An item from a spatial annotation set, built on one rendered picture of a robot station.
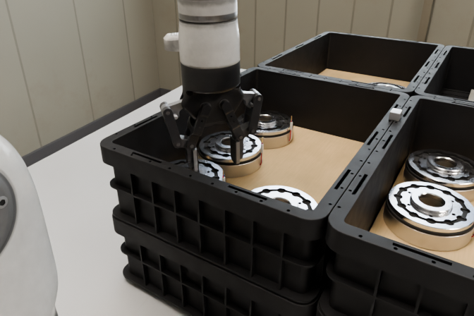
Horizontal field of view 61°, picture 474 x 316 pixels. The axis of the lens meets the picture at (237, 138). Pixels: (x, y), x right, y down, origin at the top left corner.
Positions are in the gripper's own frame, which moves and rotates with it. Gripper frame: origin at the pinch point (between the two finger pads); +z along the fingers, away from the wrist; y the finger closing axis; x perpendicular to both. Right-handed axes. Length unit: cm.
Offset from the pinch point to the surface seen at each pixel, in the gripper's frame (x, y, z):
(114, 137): 0.6, -13.0, -5.2
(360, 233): -25.9, 5.4, -5.3
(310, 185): -4.7, 13.0, 5.3
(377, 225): -15.7, 16.7, 5.2
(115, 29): 223, 1, 29
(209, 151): 5.5, 0.6, 2.2
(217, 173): -1.3, -0.1, 2.1
